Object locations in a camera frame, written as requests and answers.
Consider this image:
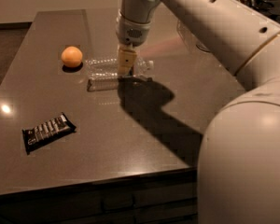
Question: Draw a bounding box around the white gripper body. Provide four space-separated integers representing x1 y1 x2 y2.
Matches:
116 11 151 47

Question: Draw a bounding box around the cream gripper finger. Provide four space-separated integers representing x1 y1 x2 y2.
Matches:
117 45 137 77

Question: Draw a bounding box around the clear plastic water bottle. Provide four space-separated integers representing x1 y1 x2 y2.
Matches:
86 57 154 79

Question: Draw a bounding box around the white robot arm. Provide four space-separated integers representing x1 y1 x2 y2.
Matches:
116 0 280 224

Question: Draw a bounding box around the orange fruit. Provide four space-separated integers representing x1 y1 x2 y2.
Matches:
61 46 83 68

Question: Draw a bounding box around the black chocolate bar wrapper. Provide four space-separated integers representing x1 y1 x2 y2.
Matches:
21 113 77 154

